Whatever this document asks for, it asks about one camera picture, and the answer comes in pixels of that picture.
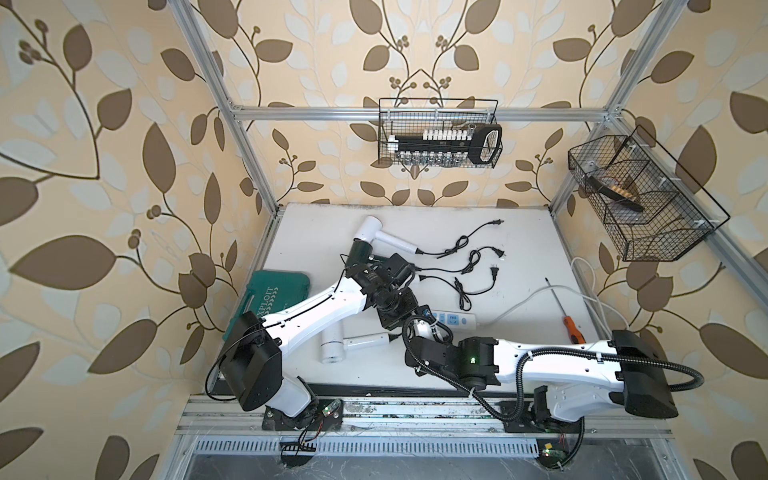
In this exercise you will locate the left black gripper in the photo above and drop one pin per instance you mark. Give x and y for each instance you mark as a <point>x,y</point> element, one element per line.
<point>412,304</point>

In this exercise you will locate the white blue power strip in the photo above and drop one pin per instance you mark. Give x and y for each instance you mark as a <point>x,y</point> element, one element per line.
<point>454,320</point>

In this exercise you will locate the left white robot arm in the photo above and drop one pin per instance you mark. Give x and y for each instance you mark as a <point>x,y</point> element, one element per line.
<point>251,358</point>

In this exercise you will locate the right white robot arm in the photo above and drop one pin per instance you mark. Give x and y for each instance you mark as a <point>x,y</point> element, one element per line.
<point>564,383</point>

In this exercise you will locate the dark green hair dryer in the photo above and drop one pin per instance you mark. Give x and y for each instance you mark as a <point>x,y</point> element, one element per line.
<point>360,251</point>

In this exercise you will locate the green tool case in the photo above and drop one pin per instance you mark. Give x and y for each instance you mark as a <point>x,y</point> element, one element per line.
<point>270,291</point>

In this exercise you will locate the small green led board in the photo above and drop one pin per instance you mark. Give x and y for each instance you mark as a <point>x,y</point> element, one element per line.
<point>331,408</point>

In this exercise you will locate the brush in right basket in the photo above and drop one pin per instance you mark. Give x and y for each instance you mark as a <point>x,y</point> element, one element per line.
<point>616,196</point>

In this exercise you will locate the orange handled screwdriver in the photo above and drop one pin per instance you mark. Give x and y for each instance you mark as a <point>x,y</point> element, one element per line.
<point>575,335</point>

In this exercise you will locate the back wire basket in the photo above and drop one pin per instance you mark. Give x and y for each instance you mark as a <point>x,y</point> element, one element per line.
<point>403,115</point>

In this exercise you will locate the wire basket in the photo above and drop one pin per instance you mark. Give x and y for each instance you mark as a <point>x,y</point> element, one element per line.
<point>679,211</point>
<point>403,115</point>

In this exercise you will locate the socket set rail black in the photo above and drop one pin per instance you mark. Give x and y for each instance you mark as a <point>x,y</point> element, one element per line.
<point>473,146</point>

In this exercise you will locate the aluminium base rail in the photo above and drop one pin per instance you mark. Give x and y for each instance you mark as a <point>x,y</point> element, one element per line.
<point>398,427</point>

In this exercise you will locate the right wire basket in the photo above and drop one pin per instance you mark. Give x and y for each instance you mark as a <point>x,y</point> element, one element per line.
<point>679,211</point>

